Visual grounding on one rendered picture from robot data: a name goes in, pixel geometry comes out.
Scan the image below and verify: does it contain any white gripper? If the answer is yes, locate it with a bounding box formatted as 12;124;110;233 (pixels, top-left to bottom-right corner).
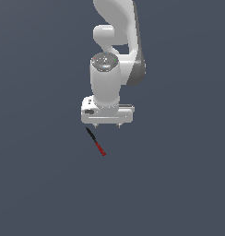
80;95;136;129

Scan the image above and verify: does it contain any black and red screwdriver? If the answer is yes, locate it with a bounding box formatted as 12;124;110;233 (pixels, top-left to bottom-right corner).
85;126;107;157

